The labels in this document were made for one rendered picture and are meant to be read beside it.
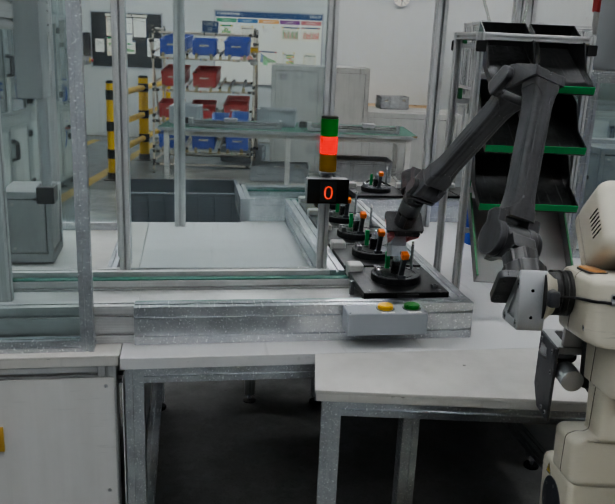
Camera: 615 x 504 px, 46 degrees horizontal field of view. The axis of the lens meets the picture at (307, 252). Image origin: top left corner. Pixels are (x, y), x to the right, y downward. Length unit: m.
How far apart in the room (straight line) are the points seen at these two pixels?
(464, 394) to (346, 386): 0.27
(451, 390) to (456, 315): 0.33
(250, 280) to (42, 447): 0.71
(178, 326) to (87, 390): 0.27
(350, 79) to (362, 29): 3.29
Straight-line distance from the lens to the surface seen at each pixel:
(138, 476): 1.99
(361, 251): 2.29
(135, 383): 1.87
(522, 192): 1.52
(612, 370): 1.42
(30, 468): 2.02
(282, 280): 2.13
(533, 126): 1.57
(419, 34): 12.66
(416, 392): 1.69
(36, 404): 1.93
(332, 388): 1.67
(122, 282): 2.12
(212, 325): 1.87
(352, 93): 9.36
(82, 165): 1.75
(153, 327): 1.88
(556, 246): 2.23
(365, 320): 1.85
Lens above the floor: 1.60
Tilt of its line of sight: 16 degrees down
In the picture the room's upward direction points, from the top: 2 degrees clockwise
